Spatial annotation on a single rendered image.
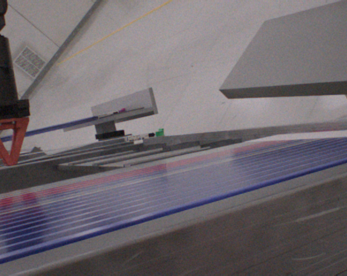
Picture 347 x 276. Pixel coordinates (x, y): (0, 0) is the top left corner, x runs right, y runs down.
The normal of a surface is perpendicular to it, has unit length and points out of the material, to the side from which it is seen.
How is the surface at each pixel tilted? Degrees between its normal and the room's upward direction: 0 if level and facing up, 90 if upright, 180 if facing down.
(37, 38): 90
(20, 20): 90
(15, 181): 90
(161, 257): 90
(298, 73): 0
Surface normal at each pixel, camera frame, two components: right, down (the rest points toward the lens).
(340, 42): -0.69, -0.59
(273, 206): 0.53, -0.04
